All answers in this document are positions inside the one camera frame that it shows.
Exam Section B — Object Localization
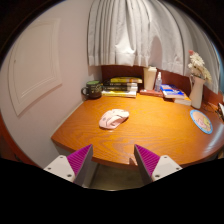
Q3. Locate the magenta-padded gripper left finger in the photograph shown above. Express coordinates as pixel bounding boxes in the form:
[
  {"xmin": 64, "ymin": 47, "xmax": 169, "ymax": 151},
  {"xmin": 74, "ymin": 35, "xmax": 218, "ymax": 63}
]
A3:
[{"xmin": 43, "ymin": 143, "xmax": 94, "ymax": 187}]

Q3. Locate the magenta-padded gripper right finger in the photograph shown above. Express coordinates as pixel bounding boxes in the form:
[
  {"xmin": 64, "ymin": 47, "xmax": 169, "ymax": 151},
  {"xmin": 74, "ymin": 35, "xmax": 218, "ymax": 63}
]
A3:
[{"xmin": 133, "ymin": 143, "xmax": 184, "ymax": 186}]

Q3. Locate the pink computer mouse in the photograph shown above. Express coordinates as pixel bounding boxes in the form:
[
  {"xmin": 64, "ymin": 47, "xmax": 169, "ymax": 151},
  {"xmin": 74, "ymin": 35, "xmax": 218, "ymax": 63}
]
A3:
[{"xmin": 98, "ymin": 108, "xmax": 130, "ymax": 130}]

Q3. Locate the round blue-rimmed cartoon mouse pad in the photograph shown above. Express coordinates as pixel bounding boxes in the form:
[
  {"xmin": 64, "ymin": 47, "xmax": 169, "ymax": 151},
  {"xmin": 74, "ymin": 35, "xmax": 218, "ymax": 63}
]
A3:
[{"xmin": 189, "ymin": 109, "xmax": 214, "ymax": 135}]

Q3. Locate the red-brown book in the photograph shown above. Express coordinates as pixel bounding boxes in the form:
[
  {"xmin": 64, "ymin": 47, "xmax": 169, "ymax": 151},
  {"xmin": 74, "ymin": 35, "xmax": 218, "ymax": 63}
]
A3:
[{"xmin": 139, "ymin": 88, "xmax": 165, "ymax": 98}]

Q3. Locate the blue book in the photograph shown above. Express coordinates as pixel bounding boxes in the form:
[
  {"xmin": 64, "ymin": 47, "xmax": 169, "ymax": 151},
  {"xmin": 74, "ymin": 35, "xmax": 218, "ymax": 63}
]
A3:
[{"xmin": 160, "ymin": 83, "xmax": 186, "ymax": 100}]

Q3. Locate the white ceramic vase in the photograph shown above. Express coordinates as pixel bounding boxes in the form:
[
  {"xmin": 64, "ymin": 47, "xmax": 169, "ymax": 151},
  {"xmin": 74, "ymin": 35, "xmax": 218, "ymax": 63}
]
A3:
[{"xmin": 188, "ymin": 74, "xmax": 207, "ymax": 110}]

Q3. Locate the dark mug with green inside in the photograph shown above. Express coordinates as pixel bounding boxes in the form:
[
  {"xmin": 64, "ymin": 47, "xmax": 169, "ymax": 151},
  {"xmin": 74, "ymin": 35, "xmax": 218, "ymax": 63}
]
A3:
[{"xmin": 81, "ymin": 80, "xmax": 104, "ymax": 100}]

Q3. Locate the small clear spray bottle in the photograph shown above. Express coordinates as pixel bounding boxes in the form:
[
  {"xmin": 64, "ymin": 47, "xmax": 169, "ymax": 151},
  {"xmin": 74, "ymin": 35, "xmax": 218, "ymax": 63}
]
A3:
[{"xmin": 154, "ymin": 71, "xmax": 163, "ymax": 93}]

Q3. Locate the white and yellow book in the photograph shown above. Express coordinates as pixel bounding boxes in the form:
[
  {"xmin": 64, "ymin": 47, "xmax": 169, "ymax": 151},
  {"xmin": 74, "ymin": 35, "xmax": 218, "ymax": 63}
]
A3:
[{"xmin": 101, "ymin": 89, "xmax": 138, "ymax": 98}]

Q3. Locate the cream tumbler bottle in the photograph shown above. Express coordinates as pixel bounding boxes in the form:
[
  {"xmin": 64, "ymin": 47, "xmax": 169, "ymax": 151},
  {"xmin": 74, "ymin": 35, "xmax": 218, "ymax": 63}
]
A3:
[{"xmin": 143, "ymin": 65, "xmax": 158, "ymax": 91}]

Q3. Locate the yellow and black book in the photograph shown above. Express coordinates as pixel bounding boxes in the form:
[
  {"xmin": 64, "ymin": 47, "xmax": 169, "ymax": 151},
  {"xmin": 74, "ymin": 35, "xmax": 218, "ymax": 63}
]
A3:
[{"xmin": 109, "ymin": 76, "xmax": 143, "ymax": 85}]

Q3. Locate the white flower bouquet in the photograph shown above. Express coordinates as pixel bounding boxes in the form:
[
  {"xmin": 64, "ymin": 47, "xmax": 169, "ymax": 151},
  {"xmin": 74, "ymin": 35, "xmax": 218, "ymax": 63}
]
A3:
[{"xmin": 187, "ymin": 49, "xmax": 213, "ymax": 84}]

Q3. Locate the white pleated curtain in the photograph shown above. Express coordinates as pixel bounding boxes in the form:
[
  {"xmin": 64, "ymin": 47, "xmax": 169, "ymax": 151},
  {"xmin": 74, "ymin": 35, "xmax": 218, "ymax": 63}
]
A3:
[{"xmin": 87, "ymin": 0, "xmax": 221, "ymax": 94}]

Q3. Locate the white framed wall panel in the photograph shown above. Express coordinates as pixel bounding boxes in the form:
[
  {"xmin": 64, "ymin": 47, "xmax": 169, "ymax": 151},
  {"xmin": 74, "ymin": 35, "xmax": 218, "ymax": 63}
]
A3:
[{"xmin": 7, "ymin": 19, "xmax": 63, "ymax": 116}]

